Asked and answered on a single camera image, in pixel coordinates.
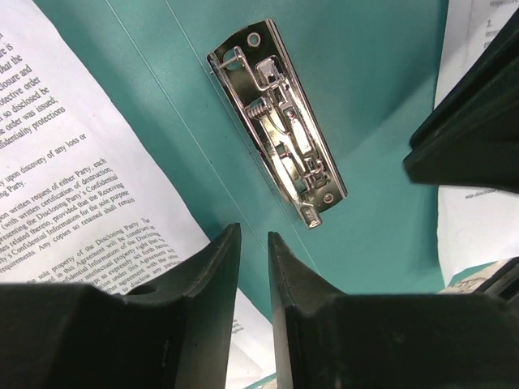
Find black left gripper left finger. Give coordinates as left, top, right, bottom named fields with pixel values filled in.
left=1, top=224, right=242, bottom=388

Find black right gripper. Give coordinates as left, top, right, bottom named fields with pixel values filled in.
left=403, top=123, right=518, bottom=302

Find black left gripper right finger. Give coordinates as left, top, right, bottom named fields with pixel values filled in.
left=268, top=232, right=518, bottom=388

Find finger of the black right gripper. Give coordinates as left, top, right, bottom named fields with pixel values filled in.
left=410, top=6, right=518, bottom=148

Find printed white paper sheets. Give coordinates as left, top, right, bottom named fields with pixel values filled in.
left=435, top=1, right=518, bottom=285

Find teal plastic folder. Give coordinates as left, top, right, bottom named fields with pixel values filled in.
left=39, top=1, right=447, bottom=315

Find single printed paper sheet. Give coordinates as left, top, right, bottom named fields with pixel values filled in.
left=1, top=1, right=276, bottom=388

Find silver folder clip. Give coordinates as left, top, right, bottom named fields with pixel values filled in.
left=207, top=19, right=347, bottom=229

